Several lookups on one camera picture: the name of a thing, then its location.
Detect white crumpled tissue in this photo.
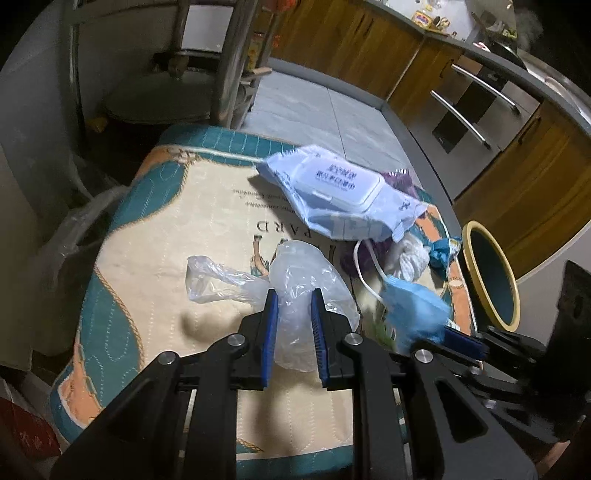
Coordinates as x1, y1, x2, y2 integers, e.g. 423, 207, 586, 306
384, 232, 430, 282

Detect blue face mask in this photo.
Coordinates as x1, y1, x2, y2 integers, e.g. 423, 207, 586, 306
352, 238, 454, 356

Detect metal wok on shelf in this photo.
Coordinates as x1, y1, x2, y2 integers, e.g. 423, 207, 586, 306
104, 71, 214, 124

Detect black pan with wooden handle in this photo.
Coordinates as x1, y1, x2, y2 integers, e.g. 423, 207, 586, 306
240, 66, 273, 84

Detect yellow teal trash bin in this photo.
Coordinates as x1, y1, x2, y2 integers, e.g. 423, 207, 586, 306
459, 220, 521, 333

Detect stainless steel shelf rack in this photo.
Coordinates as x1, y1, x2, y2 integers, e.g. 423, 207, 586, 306
61, 1, 276, 130

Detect white blue wet wipes pack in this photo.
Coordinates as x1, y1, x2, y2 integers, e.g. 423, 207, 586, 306
256, 145, 428, 242

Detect stainless steel oven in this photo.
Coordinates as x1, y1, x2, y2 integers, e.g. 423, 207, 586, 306
406, 55, 541, 160

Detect clear plastic bag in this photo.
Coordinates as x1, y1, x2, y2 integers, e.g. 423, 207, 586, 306
185, 240, 360, 373

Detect wooden kitchen cabinets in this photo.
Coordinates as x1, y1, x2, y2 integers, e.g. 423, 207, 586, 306
271, 1, 590, 275

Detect pink purple snack wrapper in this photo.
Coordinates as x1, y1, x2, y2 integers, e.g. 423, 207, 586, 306
381, 169, 419, 198

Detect teal orange quilted cushion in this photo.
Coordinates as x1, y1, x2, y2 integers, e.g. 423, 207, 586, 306
49, 124, 477, 480

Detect blue white courier bag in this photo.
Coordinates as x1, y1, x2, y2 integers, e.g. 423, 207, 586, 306
429, 237, 462, 281

